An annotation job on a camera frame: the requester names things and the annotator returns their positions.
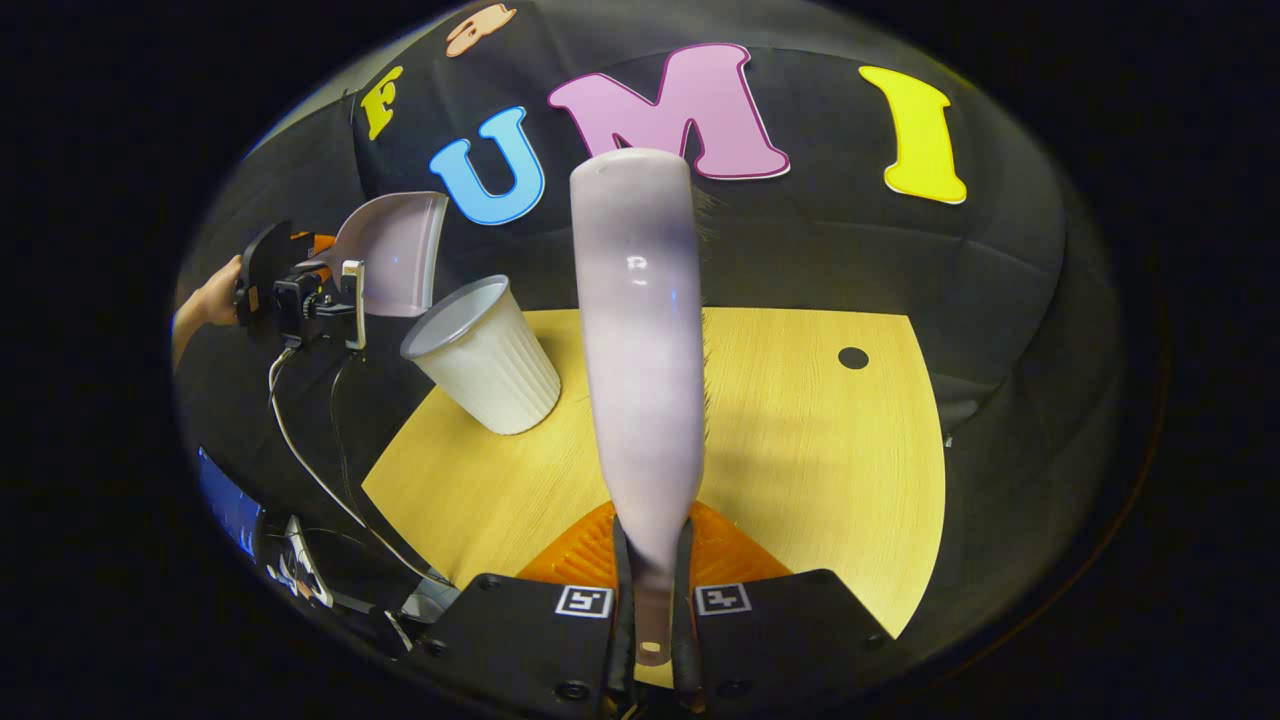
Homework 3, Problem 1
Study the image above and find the small lilac broom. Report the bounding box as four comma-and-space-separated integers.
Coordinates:
569, 148, 717, 667

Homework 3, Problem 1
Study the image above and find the white cable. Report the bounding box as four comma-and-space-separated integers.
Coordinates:
267, 347, 457, 591

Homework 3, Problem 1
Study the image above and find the black cable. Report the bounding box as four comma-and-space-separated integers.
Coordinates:
327, 350, 451, 586

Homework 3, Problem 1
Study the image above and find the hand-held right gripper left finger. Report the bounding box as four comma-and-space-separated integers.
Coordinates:
414, 499, 637, 715

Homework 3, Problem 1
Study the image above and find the white ribbed garbage bin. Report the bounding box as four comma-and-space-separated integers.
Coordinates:
400, 275, 563, 436

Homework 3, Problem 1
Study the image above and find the yellow wooden desktop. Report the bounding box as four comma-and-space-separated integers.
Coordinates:
362, 307, 947, 691

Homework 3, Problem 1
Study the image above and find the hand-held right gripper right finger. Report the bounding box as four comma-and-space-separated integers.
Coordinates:
674, 499, 894, 714

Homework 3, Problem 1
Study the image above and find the lilac plastic dustpan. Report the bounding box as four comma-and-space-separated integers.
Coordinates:
325, 191, 450, 319

